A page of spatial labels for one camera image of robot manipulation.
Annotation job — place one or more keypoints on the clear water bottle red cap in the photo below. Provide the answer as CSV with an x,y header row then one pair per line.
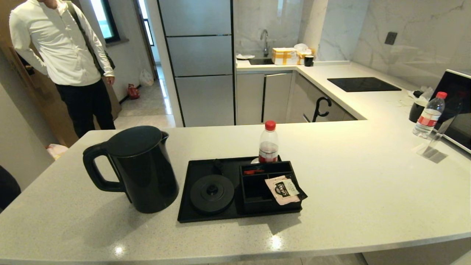
x,y
428,117

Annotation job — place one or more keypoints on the red sachet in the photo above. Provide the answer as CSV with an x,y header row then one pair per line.
x,y
253,171

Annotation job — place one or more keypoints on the black electric kettle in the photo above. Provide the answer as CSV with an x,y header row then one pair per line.
x,y
147,173

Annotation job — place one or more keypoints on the white plate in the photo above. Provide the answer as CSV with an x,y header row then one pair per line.
x,y
245,56

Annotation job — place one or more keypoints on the small yellow white box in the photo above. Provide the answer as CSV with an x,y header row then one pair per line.
x,y
302,57

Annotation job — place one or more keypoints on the black induction cooktop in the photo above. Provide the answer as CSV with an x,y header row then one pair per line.
x,y
362,84

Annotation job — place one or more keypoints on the clear acrylic sign holder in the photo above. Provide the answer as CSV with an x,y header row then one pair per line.
x,y
436,141

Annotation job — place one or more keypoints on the silver refrigerator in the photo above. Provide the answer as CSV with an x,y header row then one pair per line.
x,y
200,73

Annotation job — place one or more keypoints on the red bag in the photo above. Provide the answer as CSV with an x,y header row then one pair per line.
x,y
133,91

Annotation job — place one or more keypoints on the person in white jacket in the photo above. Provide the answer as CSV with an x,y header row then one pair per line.
x,y
62,48

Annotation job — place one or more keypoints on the black compartment organizer box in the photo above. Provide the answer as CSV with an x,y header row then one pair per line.
x,y
257,191

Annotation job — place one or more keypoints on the small black cup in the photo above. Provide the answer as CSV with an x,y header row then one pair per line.
x,y
309,60

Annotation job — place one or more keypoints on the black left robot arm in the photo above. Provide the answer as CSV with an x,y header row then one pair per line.
x,y
8,188

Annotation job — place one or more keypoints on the dark framed window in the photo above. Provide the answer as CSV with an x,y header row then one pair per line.
x,y
105,18

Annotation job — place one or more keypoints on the yellow white striped box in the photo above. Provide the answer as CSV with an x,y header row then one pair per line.
x,y
284,56

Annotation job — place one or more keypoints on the large black mug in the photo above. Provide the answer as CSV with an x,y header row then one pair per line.
x,y
417,111

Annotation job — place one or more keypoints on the black microwave oven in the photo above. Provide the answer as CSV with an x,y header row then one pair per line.
x,y
460,110

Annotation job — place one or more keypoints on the crumpled white orange plastic bag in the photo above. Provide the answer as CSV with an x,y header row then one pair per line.
x,y
57,151

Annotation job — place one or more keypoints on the black curved faucet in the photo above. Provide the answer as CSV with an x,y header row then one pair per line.
x,y
315,110

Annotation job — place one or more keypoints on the dark wall socket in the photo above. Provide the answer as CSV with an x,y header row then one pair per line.
x,y
391,38

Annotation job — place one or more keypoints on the chrome sink faucet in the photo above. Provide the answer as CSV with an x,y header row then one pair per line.
x,y
265,38

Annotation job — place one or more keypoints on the white base cabinet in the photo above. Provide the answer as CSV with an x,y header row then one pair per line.
x,y
276,97

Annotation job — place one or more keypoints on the black round kettle base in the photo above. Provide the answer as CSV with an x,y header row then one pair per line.
x,y
211,198

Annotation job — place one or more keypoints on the black rectangular serving tray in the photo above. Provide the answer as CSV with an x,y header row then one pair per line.
x,y
198,217

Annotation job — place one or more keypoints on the pink tea bag sachet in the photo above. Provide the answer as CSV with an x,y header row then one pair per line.
x,y
283,189

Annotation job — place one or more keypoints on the water bottle with dark liquid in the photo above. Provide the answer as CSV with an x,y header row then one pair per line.
x,y
268,145

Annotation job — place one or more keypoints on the dark green shoulder bag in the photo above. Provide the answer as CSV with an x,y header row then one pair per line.
x,y
106,60

